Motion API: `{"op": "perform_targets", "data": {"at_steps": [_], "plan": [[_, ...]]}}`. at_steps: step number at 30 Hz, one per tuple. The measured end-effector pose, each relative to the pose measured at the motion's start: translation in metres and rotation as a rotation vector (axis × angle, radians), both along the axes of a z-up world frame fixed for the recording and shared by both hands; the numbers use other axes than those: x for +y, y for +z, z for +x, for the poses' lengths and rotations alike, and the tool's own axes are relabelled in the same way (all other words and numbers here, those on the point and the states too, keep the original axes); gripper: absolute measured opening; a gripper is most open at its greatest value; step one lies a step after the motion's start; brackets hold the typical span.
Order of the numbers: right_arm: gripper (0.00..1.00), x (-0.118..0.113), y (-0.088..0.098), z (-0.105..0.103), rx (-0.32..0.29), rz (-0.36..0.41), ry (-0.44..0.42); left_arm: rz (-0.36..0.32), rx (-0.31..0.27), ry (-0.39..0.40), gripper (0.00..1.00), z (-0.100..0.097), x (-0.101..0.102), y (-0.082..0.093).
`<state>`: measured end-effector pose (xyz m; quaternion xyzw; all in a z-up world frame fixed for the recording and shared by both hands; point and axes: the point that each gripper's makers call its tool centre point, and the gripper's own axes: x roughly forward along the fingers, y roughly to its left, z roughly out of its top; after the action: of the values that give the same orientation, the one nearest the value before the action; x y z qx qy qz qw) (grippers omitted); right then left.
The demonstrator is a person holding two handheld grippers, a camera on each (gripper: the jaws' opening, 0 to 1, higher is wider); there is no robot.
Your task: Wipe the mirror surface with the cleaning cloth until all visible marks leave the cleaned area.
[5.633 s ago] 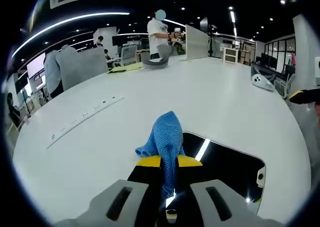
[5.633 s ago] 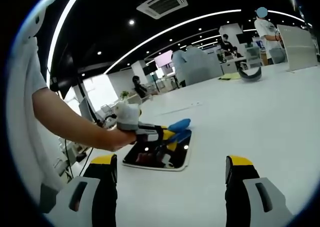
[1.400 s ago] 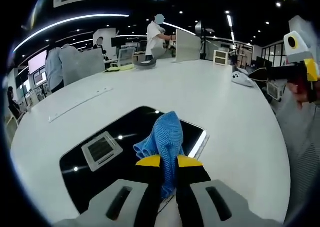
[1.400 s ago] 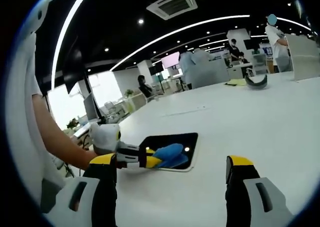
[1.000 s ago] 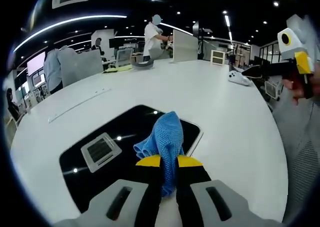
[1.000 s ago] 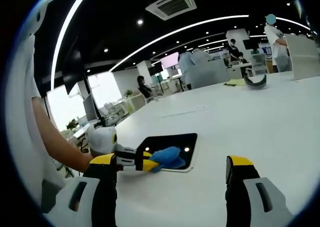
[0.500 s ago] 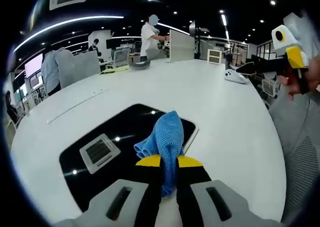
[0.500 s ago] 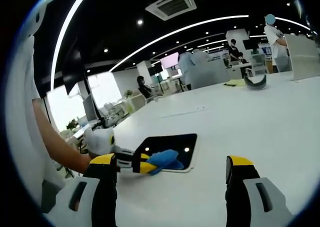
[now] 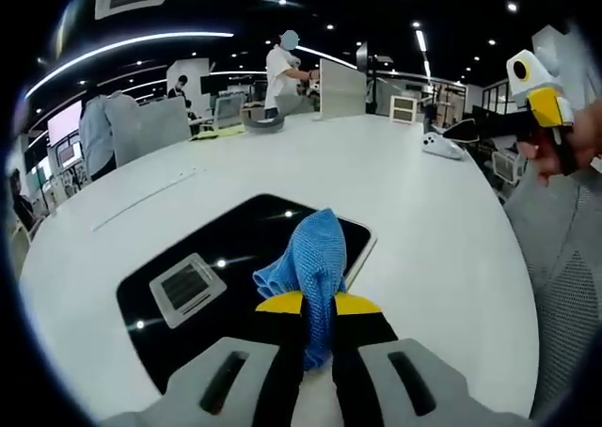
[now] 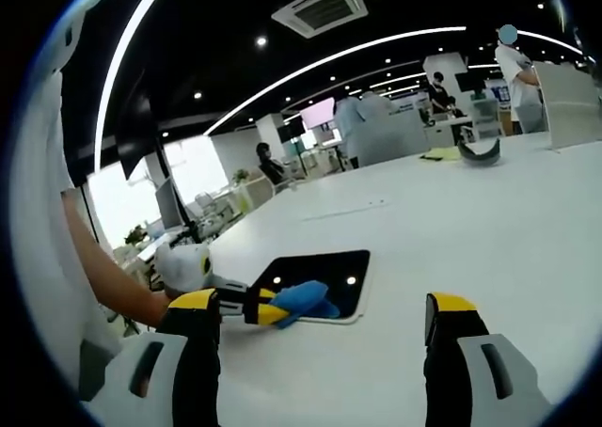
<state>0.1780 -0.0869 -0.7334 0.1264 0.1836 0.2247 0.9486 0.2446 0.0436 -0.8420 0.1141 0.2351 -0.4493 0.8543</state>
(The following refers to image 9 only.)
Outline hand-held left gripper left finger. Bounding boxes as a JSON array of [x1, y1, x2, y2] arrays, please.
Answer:
[[101, 291, 305, 427]]

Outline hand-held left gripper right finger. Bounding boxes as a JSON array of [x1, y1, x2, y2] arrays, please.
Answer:
[[331, 293, 532, 427]]

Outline blue cleaning cloth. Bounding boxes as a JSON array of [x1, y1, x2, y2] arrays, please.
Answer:
[[252, 208, 349, 372]]

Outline black glossy tablet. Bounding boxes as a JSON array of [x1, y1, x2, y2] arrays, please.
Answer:
[[115, 193, 378, 395]]

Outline yellow cloth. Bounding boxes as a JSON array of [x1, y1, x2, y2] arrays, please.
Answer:
[[188, 125, 246, 142]]

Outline person's right hand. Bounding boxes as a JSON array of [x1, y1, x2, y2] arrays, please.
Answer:
[[515, 103, 602, 187]]

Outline white device with lenses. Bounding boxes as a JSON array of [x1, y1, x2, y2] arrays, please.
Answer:
[[420, 132, 465, 161]]

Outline white cabinet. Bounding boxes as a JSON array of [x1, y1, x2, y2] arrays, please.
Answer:
[[388, 94, 418, 125]]

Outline black tripod stand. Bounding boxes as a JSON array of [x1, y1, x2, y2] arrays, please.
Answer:
[[356, 40, 391, 116]]

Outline white upright panel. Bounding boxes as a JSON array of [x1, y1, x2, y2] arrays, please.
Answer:
[[310, 58, 368, 122]]

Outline grey mesh chair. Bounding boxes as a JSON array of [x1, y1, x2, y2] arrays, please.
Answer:
[[502, 163, 602, 419]]

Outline white table slot cover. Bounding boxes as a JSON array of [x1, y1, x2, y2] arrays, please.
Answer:
[[89, 166, 198, 233]]

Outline white office chair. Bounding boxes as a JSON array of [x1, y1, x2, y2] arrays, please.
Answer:
[[201, 95, 246, 132]]

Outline grey partition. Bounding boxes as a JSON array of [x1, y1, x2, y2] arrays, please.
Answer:
[[105, 96, 193, 167]]

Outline curved ceiling light strip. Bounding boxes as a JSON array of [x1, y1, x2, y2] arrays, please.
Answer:
[[25, 31, 235, 99]]

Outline pink wall screen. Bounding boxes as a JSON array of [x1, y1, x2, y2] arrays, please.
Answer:
[[46, 100, 84, 146]]

